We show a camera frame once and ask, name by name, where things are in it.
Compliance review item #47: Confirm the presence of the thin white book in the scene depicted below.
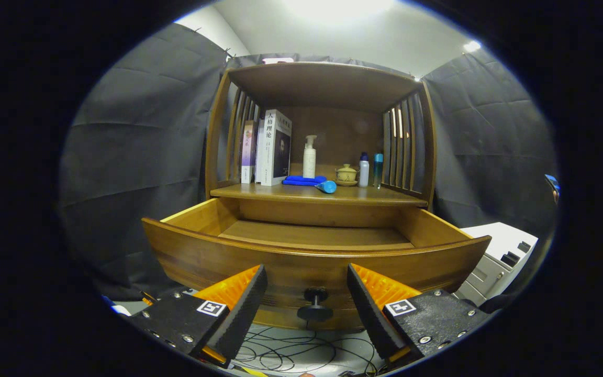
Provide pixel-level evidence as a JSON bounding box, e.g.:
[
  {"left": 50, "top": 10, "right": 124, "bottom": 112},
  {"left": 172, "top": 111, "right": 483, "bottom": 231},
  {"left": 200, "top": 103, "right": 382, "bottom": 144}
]
[{"left": 255, "top": 118, "right": 265, "bottom": 184}]

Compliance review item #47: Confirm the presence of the wooden countertop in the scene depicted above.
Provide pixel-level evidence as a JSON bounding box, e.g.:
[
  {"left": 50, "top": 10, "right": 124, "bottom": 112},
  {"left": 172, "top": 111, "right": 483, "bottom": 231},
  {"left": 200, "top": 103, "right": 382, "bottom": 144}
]
[{"left": 210, "top": 182, "right": 429, "bottom": 207}]

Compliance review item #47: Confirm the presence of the black drawer knob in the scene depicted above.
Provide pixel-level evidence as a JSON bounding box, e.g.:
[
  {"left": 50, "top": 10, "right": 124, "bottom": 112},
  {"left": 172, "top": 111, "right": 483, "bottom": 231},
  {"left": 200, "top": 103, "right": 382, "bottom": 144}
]
[{"left": 297, "top": 286, "right": 333, "bottom": 322}]

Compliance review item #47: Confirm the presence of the tangle of black cables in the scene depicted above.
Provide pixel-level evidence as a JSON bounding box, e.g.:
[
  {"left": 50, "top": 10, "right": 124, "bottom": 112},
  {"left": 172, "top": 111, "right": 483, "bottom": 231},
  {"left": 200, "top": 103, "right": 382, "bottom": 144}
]
[{"left": 231, "top": 322, "right": 386, "bottom": 377}]

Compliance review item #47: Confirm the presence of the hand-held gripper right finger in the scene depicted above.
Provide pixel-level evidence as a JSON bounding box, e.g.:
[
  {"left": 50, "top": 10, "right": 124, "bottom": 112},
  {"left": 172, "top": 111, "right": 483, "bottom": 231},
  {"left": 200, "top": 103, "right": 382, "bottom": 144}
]
[{"left": 346, "top": 263, "right": 492, "bottom": 368}]

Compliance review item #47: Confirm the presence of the small blue object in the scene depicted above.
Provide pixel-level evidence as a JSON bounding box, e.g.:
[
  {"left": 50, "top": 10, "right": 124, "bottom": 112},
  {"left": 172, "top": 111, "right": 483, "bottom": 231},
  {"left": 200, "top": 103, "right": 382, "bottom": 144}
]
[{"left": 544, "top": 174, "right": 561, "bottom": 204}]

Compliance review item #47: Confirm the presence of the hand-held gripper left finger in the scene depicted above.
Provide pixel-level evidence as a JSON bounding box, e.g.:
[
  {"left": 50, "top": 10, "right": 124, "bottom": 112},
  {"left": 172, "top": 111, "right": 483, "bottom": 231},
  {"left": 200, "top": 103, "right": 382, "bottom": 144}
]
[{"left": 122, "top": 264, "right": 269, "bottom": 369}]

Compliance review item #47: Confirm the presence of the white storage unit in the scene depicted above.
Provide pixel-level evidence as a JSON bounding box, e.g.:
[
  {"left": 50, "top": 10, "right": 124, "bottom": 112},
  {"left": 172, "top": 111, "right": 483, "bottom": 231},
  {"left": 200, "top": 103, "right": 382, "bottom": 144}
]
[{"left": 453, "top": 222, "right": 539, "bottom": 307}]

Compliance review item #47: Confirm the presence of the white book with portrait cover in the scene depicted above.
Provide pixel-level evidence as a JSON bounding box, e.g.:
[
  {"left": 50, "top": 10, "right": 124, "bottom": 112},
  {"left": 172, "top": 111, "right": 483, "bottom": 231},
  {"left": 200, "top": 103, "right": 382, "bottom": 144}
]
[{"left": 261, "top": 109, "right": 293, "bottom": 187}]

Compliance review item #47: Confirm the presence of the wooden cabinet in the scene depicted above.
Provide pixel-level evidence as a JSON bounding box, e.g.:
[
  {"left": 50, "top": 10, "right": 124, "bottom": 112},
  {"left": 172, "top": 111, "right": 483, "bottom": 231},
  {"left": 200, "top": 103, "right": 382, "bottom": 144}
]
[{"left": 142, "top": 61, "right": 492, "bottom": 331}]

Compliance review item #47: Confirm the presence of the wooden drawer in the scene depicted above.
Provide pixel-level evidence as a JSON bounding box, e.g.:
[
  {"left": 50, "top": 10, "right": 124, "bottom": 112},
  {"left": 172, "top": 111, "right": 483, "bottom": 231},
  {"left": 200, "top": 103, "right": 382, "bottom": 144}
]
[{"left": 142, "top": 197, "right": 492, "bottom": 331}]

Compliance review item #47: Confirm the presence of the pink purple book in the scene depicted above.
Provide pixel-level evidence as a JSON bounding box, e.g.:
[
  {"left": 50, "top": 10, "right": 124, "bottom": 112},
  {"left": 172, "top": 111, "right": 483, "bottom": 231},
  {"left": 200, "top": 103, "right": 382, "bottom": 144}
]
[{"left": 241, "top": 120, "right": 258, "bottom": 184}]

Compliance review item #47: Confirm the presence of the folded blue cloth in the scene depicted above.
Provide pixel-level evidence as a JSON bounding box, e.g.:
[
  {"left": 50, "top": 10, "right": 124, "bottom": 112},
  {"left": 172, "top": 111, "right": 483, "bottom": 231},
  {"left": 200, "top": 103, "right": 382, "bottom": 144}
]
[{"left": 282, "top": 175, "right": 327, "bottom": 187}]

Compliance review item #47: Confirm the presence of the large round ceiling light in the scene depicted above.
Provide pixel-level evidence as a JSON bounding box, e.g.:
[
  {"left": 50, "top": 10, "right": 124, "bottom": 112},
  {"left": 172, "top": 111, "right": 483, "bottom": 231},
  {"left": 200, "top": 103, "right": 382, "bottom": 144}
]
[{"left": 281, "top": 0, "right": 396, "bottom": 21}]

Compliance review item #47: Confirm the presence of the white pump bottle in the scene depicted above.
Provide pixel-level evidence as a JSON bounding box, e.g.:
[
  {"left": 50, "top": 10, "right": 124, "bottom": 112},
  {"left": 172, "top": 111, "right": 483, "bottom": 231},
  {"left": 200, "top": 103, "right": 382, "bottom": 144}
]
[{"left": 303, "top": 135, "right": 318, "bottom": 179}]

